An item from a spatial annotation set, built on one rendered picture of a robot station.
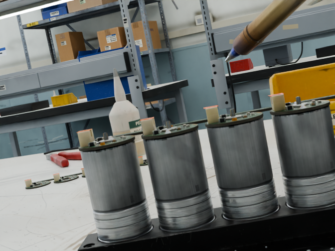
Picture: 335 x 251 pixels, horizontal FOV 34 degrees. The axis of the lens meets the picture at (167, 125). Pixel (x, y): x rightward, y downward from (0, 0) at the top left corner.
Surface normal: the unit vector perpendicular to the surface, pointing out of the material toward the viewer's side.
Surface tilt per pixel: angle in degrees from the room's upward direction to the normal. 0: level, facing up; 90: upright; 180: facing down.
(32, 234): 0
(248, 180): 90
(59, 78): 90
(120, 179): 90
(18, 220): 0
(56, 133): 90
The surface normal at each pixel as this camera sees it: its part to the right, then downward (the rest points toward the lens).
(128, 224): 0.30, 0.04
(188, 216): 0.05, 0.09
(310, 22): -0.34, 0.16
